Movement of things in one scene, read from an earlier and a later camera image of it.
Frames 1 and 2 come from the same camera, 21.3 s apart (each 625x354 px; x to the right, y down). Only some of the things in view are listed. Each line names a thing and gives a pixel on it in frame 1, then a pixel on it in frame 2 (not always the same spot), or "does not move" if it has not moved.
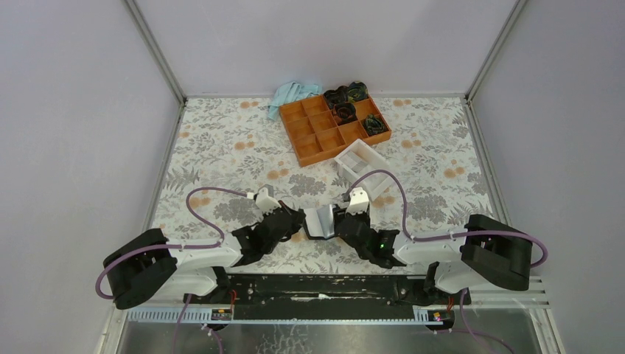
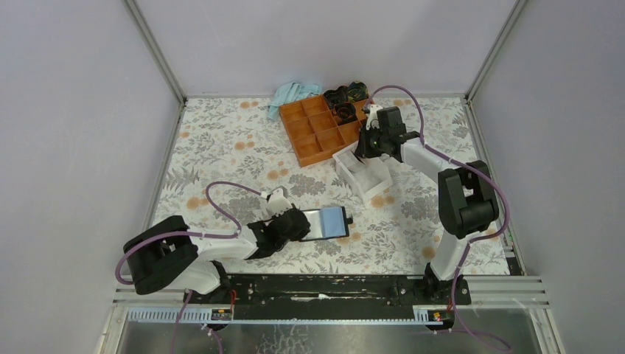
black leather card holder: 320,222 does not move
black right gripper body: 364,217 -> 372,142
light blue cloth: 289,93 does not move
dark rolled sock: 337,96 does not move
